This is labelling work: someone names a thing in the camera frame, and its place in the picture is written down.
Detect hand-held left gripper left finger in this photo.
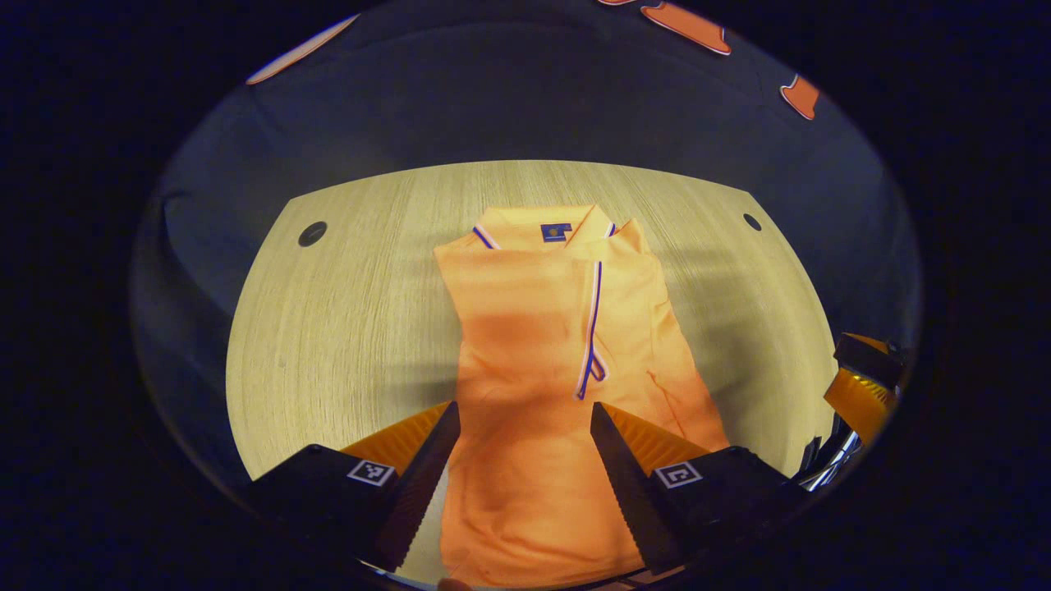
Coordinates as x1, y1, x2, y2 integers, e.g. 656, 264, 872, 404
246, 401, 461, 573

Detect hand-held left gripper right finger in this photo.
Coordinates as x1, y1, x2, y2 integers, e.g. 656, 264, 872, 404
590, 401, 810, 575

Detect shiny metal tube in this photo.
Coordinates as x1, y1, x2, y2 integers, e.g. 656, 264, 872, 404
798, 428, 863, 493

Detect orange T-shirt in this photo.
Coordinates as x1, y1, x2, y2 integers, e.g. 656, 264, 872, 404
434, 204, 732, 589

